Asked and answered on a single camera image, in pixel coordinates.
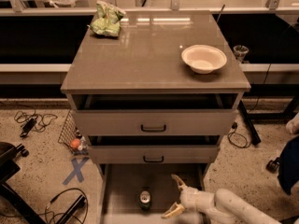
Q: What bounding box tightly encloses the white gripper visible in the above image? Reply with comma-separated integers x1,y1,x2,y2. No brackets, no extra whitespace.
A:
162,174,215,219

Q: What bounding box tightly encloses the green soda can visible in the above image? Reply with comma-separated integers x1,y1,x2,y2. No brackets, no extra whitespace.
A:
138,188,152,211

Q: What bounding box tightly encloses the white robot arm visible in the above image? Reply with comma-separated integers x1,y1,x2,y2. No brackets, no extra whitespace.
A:
162,174,281,224

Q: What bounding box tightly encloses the bottom grey drawer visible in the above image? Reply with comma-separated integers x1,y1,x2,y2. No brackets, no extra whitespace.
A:
100,163,210,224

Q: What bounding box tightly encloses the grey drawer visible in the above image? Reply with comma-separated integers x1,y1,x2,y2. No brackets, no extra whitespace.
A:
72,94,236,136
88,136,219,164
100,163,210,224

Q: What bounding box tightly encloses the middle grey drawer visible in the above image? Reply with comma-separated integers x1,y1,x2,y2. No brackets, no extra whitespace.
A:
88,136,219,164

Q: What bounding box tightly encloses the grey drawer cabinet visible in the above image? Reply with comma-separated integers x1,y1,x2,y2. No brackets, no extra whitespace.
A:
62,11,250,224

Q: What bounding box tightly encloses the top grey drawer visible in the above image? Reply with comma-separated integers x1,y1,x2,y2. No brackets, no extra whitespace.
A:
72,94,236,136

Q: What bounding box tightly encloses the black table leg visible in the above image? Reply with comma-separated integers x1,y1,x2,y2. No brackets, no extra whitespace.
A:
238,101,261,146

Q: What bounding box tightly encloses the black chair caster right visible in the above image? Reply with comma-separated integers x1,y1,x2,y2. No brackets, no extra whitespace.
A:
266,158,280,173

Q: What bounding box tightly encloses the blue tape cross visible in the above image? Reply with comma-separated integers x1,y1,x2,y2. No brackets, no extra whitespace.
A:
63,157,89,186

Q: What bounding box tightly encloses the orange fruit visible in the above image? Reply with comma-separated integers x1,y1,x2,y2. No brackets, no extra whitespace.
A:
70,138,80,149

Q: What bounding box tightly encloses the white paper bowl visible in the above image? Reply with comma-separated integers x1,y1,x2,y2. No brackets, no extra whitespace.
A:
181,45,227,74

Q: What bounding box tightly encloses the black office chair left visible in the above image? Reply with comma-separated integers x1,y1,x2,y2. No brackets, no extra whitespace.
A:
0,141,45,224

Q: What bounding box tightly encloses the green chip bag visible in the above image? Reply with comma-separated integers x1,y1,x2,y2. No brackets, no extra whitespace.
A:
89,1,126,37

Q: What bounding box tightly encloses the black cable loop right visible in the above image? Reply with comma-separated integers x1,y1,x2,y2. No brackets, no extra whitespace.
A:
227,121,252,149

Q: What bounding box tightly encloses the wire basket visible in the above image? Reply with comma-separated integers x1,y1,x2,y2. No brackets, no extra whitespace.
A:
58,112,88,156

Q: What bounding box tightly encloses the black floor cable front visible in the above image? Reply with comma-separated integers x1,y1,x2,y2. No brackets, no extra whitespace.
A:
43,188,89,224

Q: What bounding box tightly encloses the black power adapter cable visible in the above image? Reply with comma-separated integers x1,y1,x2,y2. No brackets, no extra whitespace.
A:
13,110,59,139

